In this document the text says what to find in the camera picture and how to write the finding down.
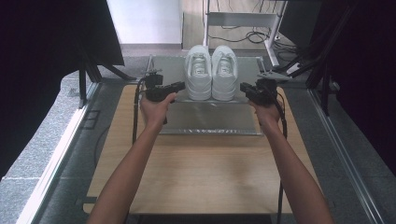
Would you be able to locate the white power strip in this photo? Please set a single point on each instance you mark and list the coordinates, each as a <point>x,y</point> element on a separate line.
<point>293,68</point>

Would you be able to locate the person's right hand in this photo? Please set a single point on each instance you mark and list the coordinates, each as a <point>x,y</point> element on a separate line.
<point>268,114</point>

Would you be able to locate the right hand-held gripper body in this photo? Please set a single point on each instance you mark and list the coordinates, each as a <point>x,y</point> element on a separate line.
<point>264,93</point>

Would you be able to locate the black metal stand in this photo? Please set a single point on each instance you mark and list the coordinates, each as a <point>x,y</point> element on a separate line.
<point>314,67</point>
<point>90,70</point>

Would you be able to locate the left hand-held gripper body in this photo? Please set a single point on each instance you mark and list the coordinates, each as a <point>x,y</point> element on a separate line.
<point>154,91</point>

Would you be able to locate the white sneaker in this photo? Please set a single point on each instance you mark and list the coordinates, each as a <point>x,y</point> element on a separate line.
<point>198,74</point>
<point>224,74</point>

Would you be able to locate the dark curtain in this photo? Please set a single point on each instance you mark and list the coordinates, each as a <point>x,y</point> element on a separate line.
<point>40,62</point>
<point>364,77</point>

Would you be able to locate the aluminium rail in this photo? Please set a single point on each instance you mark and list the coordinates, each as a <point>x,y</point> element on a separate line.
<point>53,165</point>
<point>345,155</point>

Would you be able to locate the person's left hand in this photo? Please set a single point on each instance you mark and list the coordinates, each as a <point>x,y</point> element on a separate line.
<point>155,112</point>

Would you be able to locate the white desk frame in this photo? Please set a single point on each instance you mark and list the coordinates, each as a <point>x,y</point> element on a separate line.
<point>239,19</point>

